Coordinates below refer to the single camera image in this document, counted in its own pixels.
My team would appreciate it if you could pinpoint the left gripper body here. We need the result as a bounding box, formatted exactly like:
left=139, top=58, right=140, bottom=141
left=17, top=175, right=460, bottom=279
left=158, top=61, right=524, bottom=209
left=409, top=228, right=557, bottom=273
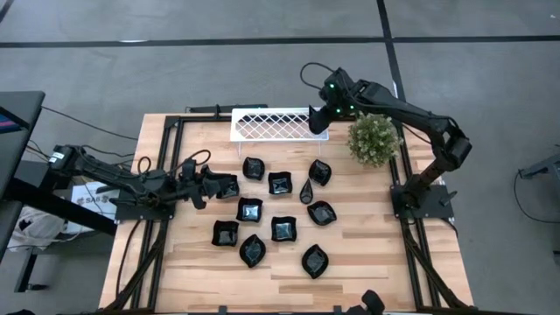
left=174, top=174, right=207, bottom=210

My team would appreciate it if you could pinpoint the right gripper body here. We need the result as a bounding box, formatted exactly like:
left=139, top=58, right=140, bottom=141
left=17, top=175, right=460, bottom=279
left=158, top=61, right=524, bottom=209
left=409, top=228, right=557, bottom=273
left=321, top=89, right=362, bottom=119

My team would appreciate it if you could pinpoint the black square mini plate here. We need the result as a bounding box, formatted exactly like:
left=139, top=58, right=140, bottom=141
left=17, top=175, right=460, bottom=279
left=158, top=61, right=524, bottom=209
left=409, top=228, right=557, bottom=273
left=211, top=220, right=241, bottom=247
left=235, top=197, right=264, bottom=223
left=267, top=171, right=293, bottom=196
left=242, top=156, right=266, bottom=181
left=213, top=174, right=241, bottom=200
left=270, top=215, right=298, bottom=242

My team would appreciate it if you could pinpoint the black teardrop mini plate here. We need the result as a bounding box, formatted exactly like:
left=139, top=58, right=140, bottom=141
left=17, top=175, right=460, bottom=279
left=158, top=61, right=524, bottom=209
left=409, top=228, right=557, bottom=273
left=299, top=178, right=314, bottom=206

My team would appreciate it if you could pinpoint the potted green artificial plant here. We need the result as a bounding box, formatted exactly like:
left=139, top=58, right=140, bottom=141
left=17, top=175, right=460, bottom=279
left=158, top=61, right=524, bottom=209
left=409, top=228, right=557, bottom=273
left=346, top=112, right=403, bottom=168

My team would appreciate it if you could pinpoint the black bar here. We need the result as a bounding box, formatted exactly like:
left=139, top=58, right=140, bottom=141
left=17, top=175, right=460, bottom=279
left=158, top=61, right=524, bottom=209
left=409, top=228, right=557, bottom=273
left=185, top=103, right=269, bottom=116

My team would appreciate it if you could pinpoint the white cardboard box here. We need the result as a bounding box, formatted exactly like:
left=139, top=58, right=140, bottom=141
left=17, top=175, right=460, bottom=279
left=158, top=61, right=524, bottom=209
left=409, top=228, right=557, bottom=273
left=65, top=182, right=122, bottom=235

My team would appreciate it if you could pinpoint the white bag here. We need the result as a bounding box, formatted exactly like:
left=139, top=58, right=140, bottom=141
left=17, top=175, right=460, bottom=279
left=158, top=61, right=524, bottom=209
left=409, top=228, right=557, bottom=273
left=7, top=205, right=67, bottom=253

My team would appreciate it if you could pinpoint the black office desk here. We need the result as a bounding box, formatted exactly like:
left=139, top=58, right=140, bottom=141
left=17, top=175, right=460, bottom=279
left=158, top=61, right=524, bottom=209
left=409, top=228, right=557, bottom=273
left=0, top=90, right=118, bottom=293

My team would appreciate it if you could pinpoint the computer screen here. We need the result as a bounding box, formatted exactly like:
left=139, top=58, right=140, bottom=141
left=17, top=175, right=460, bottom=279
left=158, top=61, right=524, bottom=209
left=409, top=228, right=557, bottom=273
left=0, top=107, right=31, bottom=135

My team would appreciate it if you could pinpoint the grey metal stand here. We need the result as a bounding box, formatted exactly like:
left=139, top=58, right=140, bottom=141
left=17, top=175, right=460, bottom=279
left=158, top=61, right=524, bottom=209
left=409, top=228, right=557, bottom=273
left=518, top=151, right=560, bottom=180

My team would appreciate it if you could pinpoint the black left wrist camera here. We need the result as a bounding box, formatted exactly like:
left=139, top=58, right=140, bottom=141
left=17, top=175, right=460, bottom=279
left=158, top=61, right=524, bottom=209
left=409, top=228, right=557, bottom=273
left=180, top=157, right=199, bottom=180

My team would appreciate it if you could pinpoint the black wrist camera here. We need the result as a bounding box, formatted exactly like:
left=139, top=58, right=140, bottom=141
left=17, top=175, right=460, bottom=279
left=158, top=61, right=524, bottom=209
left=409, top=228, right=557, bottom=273
left=180, top=157, right=199, bottom=180
left=321, top=66, right=347, bottom=93

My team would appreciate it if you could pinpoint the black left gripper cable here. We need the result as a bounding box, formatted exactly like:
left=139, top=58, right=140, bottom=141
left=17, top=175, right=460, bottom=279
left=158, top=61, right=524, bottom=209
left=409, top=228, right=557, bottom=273
left=168, top=149, right=212, bottom=176

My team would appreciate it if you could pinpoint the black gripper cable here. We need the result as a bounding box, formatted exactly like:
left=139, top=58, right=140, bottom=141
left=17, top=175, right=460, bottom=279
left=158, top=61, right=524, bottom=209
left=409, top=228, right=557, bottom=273
left=168, top=149, right=212, bottom=176
left=299, top=61, right=336, bottom=91

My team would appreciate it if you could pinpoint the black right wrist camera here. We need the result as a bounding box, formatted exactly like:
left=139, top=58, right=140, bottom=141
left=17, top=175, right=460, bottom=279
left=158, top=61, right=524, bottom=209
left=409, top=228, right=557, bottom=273
left=321, top=66, right=347, bottom=93

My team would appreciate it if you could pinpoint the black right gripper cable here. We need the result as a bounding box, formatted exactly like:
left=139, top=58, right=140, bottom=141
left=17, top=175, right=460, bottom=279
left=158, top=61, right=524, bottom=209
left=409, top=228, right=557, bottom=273
left=299, top=61, right=336, bottom=91

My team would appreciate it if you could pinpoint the white wire lattice rack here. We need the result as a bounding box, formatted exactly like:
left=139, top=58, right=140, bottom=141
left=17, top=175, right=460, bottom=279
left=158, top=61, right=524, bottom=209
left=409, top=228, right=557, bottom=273
left=229, top=106, right=330, bottom=158

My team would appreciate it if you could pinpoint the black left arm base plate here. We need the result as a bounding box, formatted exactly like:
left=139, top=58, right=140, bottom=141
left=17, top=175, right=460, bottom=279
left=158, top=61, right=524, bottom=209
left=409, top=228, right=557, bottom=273
left=114, top=192, right=178, bottom=221

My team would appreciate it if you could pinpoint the thin black floor cable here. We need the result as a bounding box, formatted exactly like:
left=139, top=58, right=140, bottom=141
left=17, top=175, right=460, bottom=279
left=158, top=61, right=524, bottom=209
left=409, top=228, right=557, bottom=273
left=41, top=106, right=139, bottom=142
left=513, top=169, right=560, bottom=225

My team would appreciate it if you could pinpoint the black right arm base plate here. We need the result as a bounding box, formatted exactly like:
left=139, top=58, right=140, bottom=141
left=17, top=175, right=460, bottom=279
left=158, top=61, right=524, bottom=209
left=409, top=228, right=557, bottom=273
left=389, top=183, right=455, bottom=220

